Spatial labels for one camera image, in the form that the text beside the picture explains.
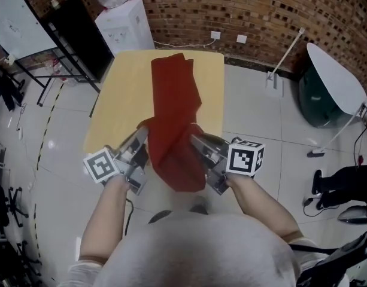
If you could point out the white wall socket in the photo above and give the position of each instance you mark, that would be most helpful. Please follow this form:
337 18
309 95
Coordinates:
215 35
241 39

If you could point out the red cloth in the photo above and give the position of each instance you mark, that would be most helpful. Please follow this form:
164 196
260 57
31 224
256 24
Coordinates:
174 100

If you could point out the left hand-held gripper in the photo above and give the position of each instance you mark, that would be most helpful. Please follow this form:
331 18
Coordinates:
99 166

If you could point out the white power strip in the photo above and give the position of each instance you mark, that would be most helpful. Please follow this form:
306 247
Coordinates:
20 133

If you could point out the person's right shoe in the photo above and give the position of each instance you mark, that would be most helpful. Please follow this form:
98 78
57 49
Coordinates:
199 208

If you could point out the person's grey shirt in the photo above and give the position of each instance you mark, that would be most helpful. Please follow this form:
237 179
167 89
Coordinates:
195 250

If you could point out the black glass cabinet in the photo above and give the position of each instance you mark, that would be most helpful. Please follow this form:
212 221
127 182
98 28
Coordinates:
81 37

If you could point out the white oval table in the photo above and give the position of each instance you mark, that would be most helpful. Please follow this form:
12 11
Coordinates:
336 76

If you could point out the white water dispenser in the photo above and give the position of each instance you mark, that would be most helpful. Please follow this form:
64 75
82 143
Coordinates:
126 31

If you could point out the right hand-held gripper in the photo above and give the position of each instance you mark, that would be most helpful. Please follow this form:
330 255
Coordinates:
246 157

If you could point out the black office chair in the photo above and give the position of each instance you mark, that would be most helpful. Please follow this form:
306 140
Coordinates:
9 202

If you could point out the pile of clear plastic bottles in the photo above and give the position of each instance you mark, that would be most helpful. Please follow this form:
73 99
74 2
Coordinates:
62 73

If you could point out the black shoulder bag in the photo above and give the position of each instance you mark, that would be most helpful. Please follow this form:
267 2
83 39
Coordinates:
345 256

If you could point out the yellow black floor tape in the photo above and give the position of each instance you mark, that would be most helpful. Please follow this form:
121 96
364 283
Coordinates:
45 130

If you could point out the yellow wooden pedestal table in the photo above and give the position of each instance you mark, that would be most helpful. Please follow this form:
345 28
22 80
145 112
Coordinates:
123 100

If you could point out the person's right forearm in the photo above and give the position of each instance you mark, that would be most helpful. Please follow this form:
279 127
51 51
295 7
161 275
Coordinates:
261 208

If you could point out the person's left forearm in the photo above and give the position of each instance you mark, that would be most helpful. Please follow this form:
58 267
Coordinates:
105 220

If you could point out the whiteboard on black stand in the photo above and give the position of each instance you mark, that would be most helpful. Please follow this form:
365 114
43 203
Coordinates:
15 22

